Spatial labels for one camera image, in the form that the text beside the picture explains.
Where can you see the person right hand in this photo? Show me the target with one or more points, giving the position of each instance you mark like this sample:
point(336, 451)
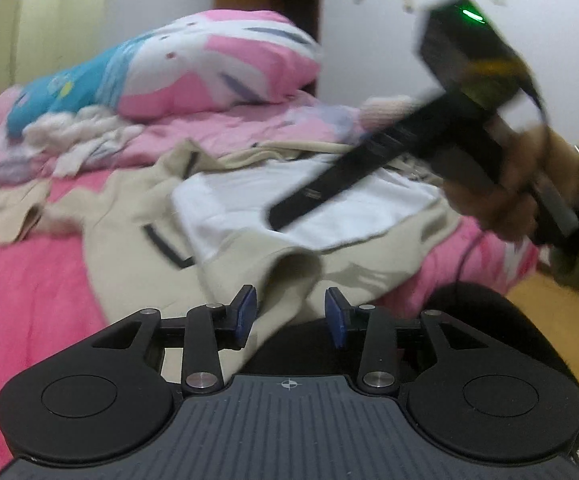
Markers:
point(508, 210)

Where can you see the large pink blue cartoon pillow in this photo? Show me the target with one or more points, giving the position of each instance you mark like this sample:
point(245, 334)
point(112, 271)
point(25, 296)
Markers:
point(205, 62)

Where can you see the crumpled white cloth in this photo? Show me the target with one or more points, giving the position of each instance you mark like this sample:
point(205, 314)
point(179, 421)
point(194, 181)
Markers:
point(74, 139)

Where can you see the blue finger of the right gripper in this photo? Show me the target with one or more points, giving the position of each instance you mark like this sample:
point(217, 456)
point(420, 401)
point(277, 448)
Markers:
point(424, 134)

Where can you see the pink magenta floral bed blanket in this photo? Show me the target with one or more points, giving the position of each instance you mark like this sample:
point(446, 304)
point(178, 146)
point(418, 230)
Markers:
point(46, 302)

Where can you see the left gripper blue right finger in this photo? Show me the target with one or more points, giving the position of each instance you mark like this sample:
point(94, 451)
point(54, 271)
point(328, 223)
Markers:
point(367, 336)

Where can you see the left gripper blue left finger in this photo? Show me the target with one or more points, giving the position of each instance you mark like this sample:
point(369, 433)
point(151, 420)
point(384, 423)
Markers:
point(210, 329)

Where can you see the yellow-green wardrobe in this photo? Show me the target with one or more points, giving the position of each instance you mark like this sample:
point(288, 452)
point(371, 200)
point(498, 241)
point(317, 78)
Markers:
point(42, 37)

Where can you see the light pink quilt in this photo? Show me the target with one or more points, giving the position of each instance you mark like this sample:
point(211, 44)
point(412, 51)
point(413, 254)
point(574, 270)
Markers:
point(301, 119)

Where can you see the small beige garment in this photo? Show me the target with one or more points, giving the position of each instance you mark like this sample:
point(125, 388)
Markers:
point(21, 208)

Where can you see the beige zip hoodie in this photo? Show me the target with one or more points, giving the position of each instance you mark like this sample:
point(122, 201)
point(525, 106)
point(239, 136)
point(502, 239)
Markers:
point(193, 229)

